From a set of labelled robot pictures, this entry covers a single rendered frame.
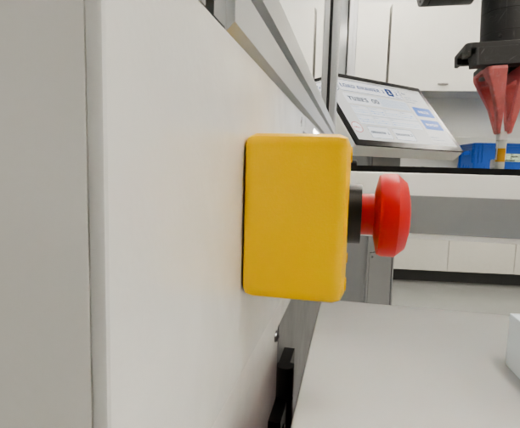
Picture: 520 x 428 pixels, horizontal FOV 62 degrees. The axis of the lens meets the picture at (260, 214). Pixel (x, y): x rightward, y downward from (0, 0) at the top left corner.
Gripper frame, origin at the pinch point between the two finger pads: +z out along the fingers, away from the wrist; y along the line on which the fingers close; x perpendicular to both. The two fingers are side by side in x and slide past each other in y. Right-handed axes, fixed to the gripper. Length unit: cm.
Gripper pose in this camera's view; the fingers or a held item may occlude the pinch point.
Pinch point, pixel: (502, 126)
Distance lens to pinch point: 59.5
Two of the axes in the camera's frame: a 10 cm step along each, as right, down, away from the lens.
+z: 0.0, 10.0, 0.9
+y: 9.8, 0.2, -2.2
